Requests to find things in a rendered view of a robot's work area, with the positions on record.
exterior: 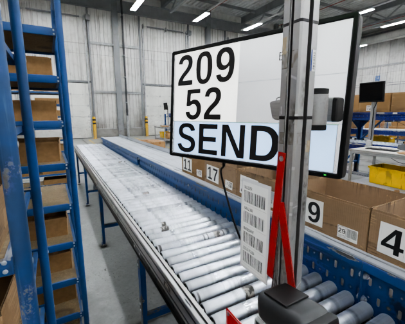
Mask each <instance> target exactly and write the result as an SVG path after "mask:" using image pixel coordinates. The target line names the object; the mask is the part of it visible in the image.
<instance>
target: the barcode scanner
mask: <svg viewBox="0 0 405 324"><path fill-rule="evenodd" d="M258 313H259V316H260V318H261V319H262V320H263V321H264V322H265V323H267V324H339V318H338V317H337V316H336V315H335V314H333V313H331V312H328V311H327V309H326V308H324V306H322V305H320V304H318V303H317V302H315V301H313V300H311V299H310V298H309V295H307V294H305V293H304V292H301V291H299V290H298V289H296V288H294V287H292V286H291V285H289V284H287V283H283V284H278V285H276V286H273V287H270V288H268V289H266V290H264V291H262V292H260V294H259V295H258Z"/></svg>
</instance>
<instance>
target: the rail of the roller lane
mask: <svg viewBox="0 0 405 324"><path fill-rule="evenodd" d="M74 150H75V152H76V153H77V154H78V156H79V158H80V159H81V161H82V162H83V164H84V166H85V167H86V168H87V170H88V172H89V173H90V175H91V177H92V178H93V179H94V181H95V179H96V180H97V181H98V184H97V183H96V184H97V186H98V187H99V189H100V191H101V192H102V193H103V195H104V197H105V198H106V200H107V202H108V203H109V204H110V206H111V208H112V209H113V211H114V212H115V214H116V216H117V217H118V218H119V220H120V222H121V223H122V225H123V227H124V228H125V230H126V231H127V233H128V234H129V236H130V238H131V239H132V241H133V242H134V243H135V245H136V247H137V248H138V250H139V252H140V253H141V255H142V256H143V258H144V259H145V261H146V263H147V264H148V266H149V267H150V269H151V270H152V272H153V273H154V275H155V276H156V278H157V280H158V281H159V283H160V284H161V286H162V288H163V289H164V290H165V292H166V294H167V295H168V297H169V298H170V300H171V302H172V303H173V304H174V306H175V308H176V309H177V311H178V313H179V314H180V315H181V317H182V319H183V320H184V322H185V323H186V324H213V322H212V321H211V319H210V318H209V317H208V316H207V315H206V313H205V312H204V311H203V310H202V308H201V307H200V305H199V304H198V303H197V302H196V300H195V299H194V297H193V296H192V295H191V294H190V293H189V291H188V290H187V288H186V287H185V286H184V285H183V283H182V282H181V281H180V279H178V277H177V276H176V274H175V273H174V272H173V270H172V269H171V268H170V267H169V265H168V264H167V263H166V262H165V260H164V259H163V257H162V256H161V255H160V254H159V253H158V251H157V250H156V248H155V247H154V246H153V245H152V243H151V242H150V240H149V239H148V238H147V237H146V236H145V234H144V233H143V232H142V231H141V229H140V228H139V226H138V225H137V224H136V223H135V222H134V220H133V219H132V217H131V216H130V215H129V214H128V212H127V211H126V210H125V208H124V207H123V206H122V204H121V203H120V202H119V200H117V198H116V197H115V196H114V194H113V193H112V192H111V190H110V189H109V188H108V186H107V185H106V184H105V183H104V181H103V180H102V178H101V177H100V176H99V175H98V174H97V172H96V171H95V169H94V168H93V167H92V166H91V164H90V163H89V162H88V160H87V159H86V158H85V157H84V155H83V154H82V153H81V151H80V150H79V149H78V147H77V146H74ZM95 182H96V181H95ZM113 205H114V207H115V208H116V209H117V213H116V211H115V210H114V208H113Z"/></svg>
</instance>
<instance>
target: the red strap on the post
mask: <svg viewBox="0 0 405 324"><path fill-rule="evenodd" d="M285 159H286V153H284V152H278V162H277V169H276V182H275V189H274V202H273V214H272V221H271V234H270V241H269V254H268V261H267V275H268V276H269V277H271V278H272V279H273V274H274V268H275V256H276V244H277V238H278V226H279V221H280V230H281V236H282V245H283V254H284V260H285V269H286V275H287V284H289V285H291V286H292V287H294V288H296V286H295V281H294V271H293V261H292V256H291V247H290V242H289V232H288V227H287V217H286V212H285V203H284V202H281V201H282V189H283V182H284V171H285Z"/></svg>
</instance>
